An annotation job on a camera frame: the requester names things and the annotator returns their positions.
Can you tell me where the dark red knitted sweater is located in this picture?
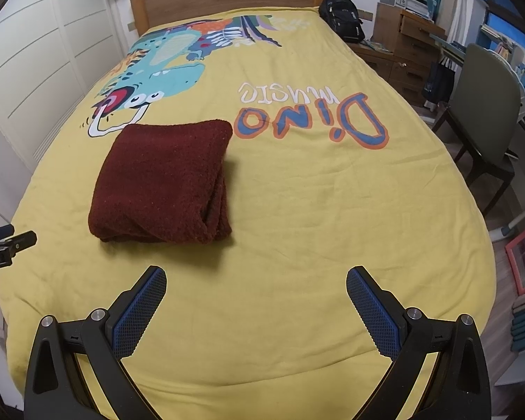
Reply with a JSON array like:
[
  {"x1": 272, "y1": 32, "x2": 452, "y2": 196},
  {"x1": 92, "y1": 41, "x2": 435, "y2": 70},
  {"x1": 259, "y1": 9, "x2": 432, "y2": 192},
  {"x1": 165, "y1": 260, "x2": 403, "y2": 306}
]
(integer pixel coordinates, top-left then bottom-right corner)
[{"x1": 87, "y1": 119, "x2": 233, "y2": 244}]

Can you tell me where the grey chair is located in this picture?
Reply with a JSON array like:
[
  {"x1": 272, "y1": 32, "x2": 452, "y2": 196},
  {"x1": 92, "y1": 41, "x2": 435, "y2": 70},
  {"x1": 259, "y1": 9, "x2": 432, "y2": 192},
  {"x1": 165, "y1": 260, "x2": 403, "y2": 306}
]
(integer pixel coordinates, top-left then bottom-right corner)
[{"x1": 433, "y1": 44, "x2": 525, "y2": 215}]

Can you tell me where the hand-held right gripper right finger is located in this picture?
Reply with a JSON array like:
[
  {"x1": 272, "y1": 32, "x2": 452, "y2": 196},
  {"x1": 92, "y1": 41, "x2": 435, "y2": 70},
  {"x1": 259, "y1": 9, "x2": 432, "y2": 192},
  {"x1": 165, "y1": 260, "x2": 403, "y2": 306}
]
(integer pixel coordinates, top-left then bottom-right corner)
[{"x1": 346, "y1": 265, "x2": 494, "y2": 420}]

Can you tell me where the pink picture frame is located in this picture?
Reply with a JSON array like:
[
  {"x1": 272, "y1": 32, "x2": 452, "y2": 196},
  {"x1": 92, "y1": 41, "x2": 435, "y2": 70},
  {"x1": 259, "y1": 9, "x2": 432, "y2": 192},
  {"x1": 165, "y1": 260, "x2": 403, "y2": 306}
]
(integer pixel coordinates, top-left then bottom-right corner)
[{"x1": 505, "y1": 223, "x2": 525, "y2": 296}]

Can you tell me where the black hanging bag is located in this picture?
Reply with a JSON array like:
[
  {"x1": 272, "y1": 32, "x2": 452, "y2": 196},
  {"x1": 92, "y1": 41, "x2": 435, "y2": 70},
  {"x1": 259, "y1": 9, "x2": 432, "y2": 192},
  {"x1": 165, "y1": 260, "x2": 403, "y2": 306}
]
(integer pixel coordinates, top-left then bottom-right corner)
[{"x1": 421, "y1": 59, "x2": 458, "y2": 106}]

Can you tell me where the white wardrobe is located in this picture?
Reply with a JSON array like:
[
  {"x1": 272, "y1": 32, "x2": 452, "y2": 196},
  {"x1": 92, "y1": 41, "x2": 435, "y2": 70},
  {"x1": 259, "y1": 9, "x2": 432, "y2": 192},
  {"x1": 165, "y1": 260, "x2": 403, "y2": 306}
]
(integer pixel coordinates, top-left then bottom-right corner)
[{"x1": 0, "y1": 0, "x2": 132, "y2": 228}]

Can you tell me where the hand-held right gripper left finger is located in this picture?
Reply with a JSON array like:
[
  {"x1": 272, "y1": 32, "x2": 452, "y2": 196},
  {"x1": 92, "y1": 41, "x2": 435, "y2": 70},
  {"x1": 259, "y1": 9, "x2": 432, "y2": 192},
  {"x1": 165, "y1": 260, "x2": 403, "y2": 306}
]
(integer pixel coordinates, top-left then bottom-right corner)
[{"x1": 23, "y1": 265, "x2": 167, "y2": 420}]

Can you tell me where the yellow dinosaur printed blanket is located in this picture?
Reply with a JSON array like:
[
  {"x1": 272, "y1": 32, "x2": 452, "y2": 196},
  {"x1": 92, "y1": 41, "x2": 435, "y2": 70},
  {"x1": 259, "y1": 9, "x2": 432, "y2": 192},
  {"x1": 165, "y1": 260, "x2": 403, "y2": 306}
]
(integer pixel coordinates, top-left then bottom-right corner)
[{"x1": 0, "y1": 5, "x2": 495, "y2": 420}]

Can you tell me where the wooden drawer cabinet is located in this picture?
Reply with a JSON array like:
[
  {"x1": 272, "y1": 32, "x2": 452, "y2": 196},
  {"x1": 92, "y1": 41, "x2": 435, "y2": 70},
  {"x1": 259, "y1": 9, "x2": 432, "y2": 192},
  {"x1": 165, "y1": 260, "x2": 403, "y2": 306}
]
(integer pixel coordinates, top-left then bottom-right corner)
[{"x1": 345, "y1": 2, "x2": 448, "y2": 108}]

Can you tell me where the black backpack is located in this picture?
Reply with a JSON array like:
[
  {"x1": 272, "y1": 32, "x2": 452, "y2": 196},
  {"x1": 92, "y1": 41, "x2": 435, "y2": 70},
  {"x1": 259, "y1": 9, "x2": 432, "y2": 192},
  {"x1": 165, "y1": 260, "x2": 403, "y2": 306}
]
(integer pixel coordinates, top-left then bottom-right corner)
[{"x1": 318, "y1": 0, "x2": 366, "y2": 44}]

